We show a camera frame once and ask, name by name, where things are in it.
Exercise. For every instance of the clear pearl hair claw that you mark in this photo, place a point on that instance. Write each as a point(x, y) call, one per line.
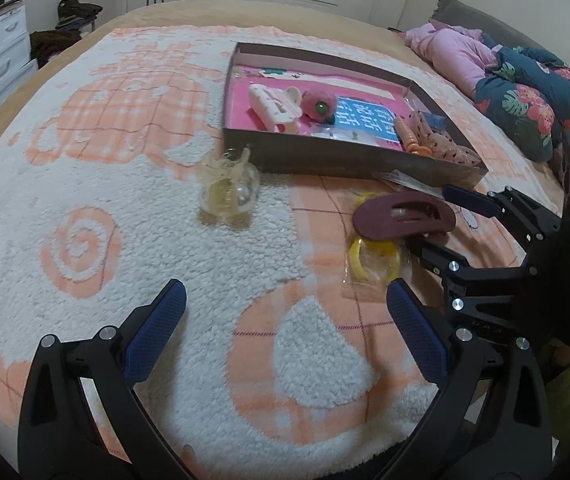
point(227, 187)

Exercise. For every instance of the pale orange hair clip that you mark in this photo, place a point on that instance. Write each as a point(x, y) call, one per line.
point(410, 137)

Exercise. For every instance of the pink clothing pile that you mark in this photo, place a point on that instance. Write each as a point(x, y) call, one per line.
point(455, 55)

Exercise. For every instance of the pink fuzzy hair clip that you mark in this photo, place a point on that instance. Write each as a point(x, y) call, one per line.
point(317, 105)

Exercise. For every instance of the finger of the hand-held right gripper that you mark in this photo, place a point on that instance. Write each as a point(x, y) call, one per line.
point(465, 199)
point(445, 255)

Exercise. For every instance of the dark blue floral duvet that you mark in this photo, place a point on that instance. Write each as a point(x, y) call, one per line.
point(535, 95)

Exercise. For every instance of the dark brown clothes heap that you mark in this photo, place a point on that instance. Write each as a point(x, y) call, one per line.
point(52, 45)

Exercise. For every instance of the orange polka dot bow clip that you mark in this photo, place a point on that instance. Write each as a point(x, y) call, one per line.
point(445, 147)

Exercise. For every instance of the dark cardboard box tray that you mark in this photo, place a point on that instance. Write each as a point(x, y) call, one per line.
point(315, 155)

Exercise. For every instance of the clear plastic packet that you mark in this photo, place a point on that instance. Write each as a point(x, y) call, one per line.
point(405, 180)

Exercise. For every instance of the maroon hair clip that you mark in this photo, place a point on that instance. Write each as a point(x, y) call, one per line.
point(400, 215)

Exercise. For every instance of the bed with beige sheet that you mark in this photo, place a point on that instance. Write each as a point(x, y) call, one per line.
point(175, 12)

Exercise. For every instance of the person's right hand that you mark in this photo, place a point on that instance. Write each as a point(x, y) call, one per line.
point(565, 354)

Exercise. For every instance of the yellow bangle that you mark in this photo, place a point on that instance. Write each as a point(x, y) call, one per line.
point(375, 265)

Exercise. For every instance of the white hair claw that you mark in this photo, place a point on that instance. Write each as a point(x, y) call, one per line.
point(270, 105)

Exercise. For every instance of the dark folded clothes pile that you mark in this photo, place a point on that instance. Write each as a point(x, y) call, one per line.
point(77, 12)

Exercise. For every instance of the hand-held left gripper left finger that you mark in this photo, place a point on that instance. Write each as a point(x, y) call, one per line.
point(155, 330)

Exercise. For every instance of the white earring card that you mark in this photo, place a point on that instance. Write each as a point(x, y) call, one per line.
point(337, 135)

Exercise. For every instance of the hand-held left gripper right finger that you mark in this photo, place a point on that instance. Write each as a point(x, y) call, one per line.
point(415, 330)

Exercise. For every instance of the small blue box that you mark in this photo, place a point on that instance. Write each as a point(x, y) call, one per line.
point(435, 121)

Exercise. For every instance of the white and orange plaid blanket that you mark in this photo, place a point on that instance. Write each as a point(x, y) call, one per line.
point(140, 160)

